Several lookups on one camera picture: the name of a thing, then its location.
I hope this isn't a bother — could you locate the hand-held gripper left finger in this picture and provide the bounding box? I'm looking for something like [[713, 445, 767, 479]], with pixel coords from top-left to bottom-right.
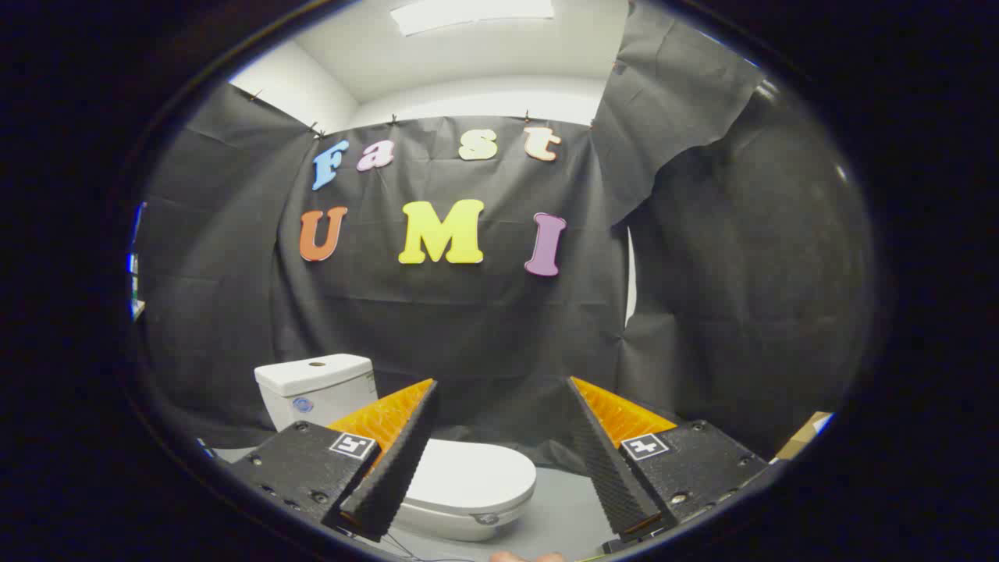
[[226, 379, 439, 543]]

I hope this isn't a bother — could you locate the black backdrop cloth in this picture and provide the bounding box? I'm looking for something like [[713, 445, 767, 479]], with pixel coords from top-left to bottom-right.
[[133, 0, 875, 469]]

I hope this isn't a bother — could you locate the white toilet lid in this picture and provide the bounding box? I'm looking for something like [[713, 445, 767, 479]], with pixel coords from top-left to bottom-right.
[[394, 439, 538, 508]]

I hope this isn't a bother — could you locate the cardboard box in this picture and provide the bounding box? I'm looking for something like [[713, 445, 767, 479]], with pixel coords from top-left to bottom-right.
[[774, 411, 834, 461]]

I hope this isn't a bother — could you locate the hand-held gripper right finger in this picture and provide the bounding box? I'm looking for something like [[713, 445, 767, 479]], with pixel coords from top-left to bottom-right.
[[566, 377, 770, 547]]

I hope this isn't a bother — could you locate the white toilet tank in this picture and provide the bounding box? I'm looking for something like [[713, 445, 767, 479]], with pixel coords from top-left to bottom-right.
[[254, 354, 379, 432]]

